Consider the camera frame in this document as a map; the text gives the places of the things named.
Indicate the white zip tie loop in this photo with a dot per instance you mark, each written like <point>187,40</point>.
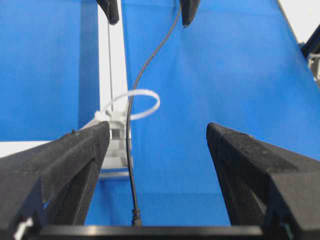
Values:
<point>139,104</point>

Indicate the black table edge frame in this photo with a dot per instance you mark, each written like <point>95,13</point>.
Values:
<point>312,46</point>

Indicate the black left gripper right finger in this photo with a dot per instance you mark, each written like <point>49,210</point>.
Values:
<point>265,185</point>

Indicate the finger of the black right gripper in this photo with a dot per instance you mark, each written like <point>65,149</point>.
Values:
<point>110,9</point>
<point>188,9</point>

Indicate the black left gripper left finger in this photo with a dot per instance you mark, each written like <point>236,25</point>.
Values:
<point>53,183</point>

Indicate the aluminium extrusion frame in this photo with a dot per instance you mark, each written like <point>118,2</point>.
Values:
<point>112,94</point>

